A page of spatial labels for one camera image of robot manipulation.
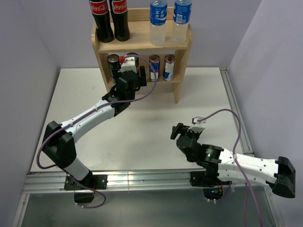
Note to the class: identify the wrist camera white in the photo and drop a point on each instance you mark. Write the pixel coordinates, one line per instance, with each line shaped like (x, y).
(126, 65)
(198, 123)

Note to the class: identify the wooden two-tier shelf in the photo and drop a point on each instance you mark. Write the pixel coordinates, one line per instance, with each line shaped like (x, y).
(139, 42)

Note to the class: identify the cola bottle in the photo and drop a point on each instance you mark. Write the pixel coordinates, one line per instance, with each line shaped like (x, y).
(100, 12)
(119, 15)

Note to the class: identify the aluminium rail front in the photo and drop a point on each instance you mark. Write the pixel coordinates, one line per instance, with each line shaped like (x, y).
(117, 181)

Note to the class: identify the right cola bottle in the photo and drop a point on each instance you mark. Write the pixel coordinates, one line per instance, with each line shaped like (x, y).
(119, 15)

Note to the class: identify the silver blue can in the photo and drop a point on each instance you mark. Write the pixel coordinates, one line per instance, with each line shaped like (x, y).
(154, 61)
(169, 63)

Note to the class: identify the left cola bottle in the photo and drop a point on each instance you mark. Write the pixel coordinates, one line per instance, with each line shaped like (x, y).
(100, 12)

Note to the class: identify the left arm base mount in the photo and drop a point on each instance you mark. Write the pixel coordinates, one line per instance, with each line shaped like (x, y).
(86, 190)

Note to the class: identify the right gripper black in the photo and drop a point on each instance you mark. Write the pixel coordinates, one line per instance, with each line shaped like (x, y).
(178, 131)

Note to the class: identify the aluminium rail right side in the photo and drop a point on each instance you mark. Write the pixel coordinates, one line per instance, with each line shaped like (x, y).
(244, 139)

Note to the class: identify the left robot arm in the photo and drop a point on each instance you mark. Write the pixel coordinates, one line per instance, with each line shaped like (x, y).
(60, 138)

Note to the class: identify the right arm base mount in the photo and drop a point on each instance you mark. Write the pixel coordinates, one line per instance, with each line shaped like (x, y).
(214, 190)

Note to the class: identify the water bottle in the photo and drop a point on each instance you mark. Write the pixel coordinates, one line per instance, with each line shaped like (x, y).
(181, 18)
(158, 17)

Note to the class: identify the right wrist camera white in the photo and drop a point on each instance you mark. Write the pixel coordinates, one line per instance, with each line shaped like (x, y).
(198, 123)

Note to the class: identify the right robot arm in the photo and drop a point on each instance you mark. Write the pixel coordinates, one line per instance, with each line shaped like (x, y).
(221, 166)

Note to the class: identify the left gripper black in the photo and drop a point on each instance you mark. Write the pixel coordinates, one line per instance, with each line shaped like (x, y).
(142, 75)

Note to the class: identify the black can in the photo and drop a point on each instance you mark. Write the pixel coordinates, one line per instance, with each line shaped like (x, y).
(136, 60)
(114, 67)

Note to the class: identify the aluminium rail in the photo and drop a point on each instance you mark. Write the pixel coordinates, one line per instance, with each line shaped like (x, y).
(117, 181)
(244, 139)

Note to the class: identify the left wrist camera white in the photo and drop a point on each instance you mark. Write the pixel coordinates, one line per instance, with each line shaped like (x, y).
(126, 65)

